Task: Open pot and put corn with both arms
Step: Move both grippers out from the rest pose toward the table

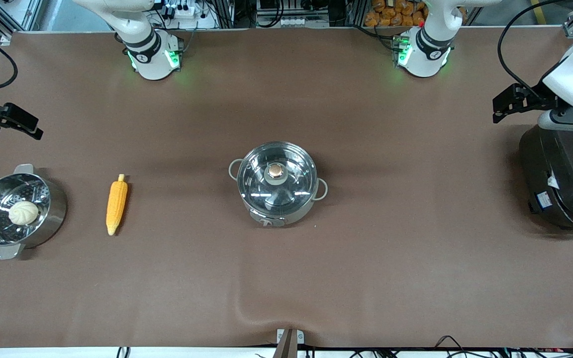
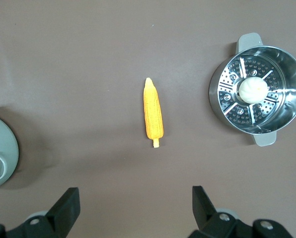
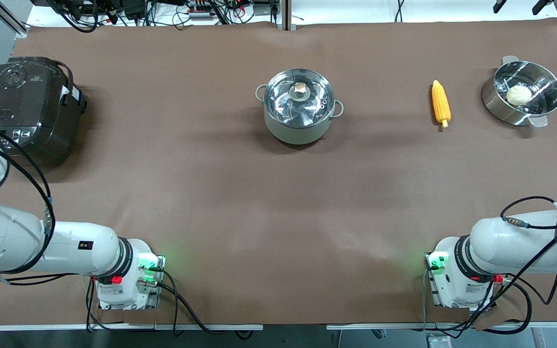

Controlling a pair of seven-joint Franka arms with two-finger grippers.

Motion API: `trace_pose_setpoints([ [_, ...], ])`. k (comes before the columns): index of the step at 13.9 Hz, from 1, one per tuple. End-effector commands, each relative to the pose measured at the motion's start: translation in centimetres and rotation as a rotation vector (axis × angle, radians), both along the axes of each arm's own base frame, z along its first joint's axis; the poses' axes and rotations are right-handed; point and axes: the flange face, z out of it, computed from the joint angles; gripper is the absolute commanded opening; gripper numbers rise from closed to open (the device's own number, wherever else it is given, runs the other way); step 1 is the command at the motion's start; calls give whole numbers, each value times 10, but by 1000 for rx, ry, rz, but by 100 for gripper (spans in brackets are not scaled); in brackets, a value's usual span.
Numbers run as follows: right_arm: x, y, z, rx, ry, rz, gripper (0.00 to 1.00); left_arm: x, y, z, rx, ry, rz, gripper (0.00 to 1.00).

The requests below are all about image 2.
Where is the stainless steel steamer pot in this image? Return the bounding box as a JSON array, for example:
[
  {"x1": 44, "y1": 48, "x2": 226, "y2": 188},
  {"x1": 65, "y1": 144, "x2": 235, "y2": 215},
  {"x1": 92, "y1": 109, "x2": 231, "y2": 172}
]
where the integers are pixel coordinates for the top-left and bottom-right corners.
[{"x1": 208, "y1": 33, "x2": 296, "y2": 147}]

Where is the brown table mat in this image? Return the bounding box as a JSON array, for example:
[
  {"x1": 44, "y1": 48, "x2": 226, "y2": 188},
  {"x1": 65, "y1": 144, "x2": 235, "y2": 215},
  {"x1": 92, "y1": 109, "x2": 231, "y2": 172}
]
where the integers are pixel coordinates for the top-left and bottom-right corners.
[{"x1": 0, "y1": 0, "x2": 296, "y2": 238}]

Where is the yellow corn cob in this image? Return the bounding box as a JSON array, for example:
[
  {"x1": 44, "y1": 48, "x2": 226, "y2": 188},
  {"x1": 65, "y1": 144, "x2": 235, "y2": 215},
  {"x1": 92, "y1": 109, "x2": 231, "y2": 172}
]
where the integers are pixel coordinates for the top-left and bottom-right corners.
[{"x1": 143, "y1": 77, "x2": 164, "y2": 149}]

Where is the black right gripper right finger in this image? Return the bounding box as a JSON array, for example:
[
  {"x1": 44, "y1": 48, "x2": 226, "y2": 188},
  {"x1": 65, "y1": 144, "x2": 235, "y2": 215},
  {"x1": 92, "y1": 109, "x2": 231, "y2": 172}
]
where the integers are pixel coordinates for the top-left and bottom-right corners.
[{"x1": 189, "y1": 185, "x2": 294, "y2": 238}]

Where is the white steamed bun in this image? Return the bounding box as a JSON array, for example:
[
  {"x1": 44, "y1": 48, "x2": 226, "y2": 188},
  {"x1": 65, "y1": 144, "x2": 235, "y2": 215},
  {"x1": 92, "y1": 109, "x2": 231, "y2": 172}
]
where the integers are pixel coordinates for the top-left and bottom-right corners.
[{"x1": 238, "y1": 76, "x2": 268, "y2": 104}]

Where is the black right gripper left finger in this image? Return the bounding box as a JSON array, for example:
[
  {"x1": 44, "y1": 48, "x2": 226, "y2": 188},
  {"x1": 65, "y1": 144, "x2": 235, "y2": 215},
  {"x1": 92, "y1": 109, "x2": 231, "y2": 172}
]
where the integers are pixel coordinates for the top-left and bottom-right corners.
[{"x1": 0, "y1": 187, "x2": 81, "y2": 238}]

